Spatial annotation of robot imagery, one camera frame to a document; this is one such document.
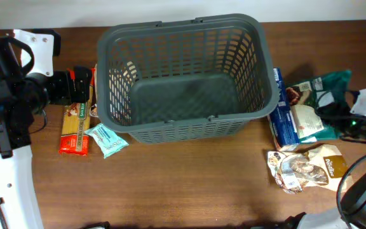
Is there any green snack bag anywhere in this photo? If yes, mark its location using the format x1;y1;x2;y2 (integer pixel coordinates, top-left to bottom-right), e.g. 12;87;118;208
285;70;352;144

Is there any red spaghetti packet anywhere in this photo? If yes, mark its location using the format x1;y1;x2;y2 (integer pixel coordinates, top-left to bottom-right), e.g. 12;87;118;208
58;68;95;156

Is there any beige pantree pouch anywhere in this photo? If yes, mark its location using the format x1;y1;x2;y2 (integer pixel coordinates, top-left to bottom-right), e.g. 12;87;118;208
267;144;348;194
90;64;98;118

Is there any blue tissue box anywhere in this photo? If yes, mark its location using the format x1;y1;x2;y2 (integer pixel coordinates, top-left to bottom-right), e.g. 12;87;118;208
268;67;300;152

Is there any grey plastic shopping basket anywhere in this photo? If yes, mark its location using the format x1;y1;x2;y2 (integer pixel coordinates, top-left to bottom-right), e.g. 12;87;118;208
96;13;279;144

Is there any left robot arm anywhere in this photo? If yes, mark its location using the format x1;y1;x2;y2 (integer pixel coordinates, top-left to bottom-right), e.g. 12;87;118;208
0;29;93;228

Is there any light blue wipes packet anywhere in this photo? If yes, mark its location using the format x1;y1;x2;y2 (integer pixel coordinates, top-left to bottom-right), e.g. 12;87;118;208
84;123;129;158

